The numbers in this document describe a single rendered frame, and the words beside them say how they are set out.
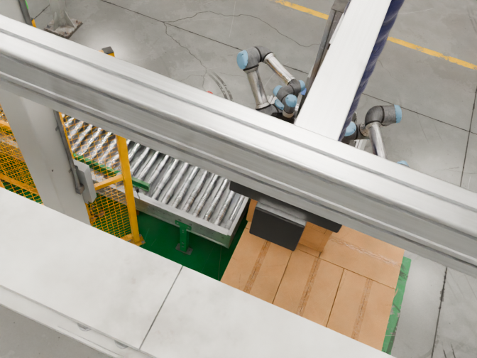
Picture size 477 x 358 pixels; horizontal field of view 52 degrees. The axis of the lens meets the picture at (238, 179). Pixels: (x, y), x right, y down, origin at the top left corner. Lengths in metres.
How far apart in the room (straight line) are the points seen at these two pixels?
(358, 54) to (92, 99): 0.66
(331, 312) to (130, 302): 3.04
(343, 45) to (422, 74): 5.03
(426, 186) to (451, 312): 3.82
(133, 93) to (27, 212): 0.27
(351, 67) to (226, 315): 0.76
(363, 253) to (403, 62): 3.08
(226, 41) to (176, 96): 5.13
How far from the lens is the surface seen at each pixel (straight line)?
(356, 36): 1.32
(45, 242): 0.71
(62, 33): 6.08
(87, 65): 0.94
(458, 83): 6.41
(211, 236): 3.79
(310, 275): 3.70
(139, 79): 0.89
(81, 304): 0.67
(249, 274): 3.61
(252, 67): 3.48
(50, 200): 2.64
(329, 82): 1.17
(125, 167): 3.35
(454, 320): 4.62
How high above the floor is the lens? 3.83
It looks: 55 degrees down
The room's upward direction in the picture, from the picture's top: 10 degrees clockwise
